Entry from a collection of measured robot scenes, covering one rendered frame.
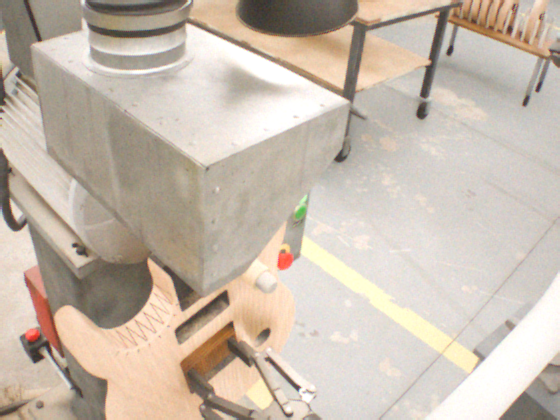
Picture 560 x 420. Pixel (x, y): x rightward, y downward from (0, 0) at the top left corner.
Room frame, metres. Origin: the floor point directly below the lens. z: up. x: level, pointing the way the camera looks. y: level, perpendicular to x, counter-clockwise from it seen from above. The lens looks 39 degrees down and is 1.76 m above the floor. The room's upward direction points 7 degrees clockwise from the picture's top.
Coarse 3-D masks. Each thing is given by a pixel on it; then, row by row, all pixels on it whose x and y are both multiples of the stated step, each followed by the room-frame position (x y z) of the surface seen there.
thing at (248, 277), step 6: (252, 264) 0.50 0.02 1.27; (258, 264) 0.50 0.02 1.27; (252, 270) 0.49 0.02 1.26; (258, 270) 0.49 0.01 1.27; (264, 270) 0.50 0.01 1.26; (270, 270) 0.50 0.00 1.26; (240, 276) 0.50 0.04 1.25; (246, 276) 0.49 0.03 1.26; (252, 276) 0.49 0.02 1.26; (258, 276) 0.49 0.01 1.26; (246, 282) 0.49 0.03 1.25; (252, 282) 0.48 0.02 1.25
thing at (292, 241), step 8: (296, 208) 0.85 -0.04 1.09; (304, 216) 0.88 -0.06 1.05; (288, 224) 0.84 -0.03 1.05; (296, 224) 0.86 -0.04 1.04; (304, 224) 0.88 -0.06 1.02; (288, 232) 0.84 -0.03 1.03; (296, 232) 0.86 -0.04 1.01; (288, 240) 0.85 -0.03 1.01; (296, 240) 0.87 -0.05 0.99; (280, 248) 0.83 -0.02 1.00; (288, 248) 0.85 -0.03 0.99; (296, 248) 0.87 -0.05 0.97; (296, 256) 0.87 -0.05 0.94
